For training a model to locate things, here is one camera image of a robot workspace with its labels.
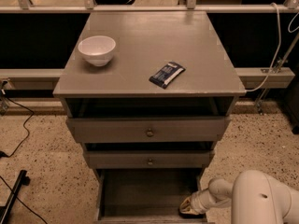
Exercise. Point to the grey wooden drawer cabinet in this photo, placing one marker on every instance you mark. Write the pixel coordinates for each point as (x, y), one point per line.
(145, 43)

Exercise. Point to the metal diagonal strut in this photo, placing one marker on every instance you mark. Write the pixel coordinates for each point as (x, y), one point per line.
(275, 69)

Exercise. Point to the black stand leg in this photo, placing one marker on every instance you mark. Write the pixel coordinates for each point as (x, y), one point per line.
(22, 180)

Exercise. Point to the metal railing frame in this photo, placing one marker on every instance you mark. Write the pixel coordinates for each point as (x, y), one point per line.
(87, 6)

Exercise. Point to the grey drawer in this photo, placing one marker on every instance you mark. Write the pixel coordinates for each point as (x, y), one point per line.
(148, 130)
(146, 196)
(147, 159)

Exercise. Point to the white ceramic bowl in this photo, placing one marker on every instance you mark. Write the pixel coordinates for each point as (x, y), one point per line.
(97, 50)

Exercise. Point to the grey bottom drawer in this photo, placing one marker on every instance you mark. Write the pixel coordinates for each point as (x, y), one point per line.
(146, 196)

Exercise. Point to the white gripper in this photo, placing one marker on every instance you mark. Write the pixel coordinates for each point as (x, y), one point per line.
(197, 202)

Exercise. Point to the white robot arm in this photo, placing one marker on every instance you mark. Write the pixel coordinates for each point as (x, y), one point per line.
(255, 198)

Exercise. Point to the blue snack packet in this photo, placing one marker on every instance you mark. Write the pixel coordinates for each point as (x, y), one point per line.
(167, 74)

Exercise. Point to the grey middle drawer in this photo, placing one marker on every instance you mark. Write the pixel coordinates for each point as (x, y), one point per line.
(147, 159)

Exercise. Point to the grey top drawer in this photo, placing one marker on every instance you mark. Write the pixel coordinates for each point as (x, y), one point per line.
(148, 130)

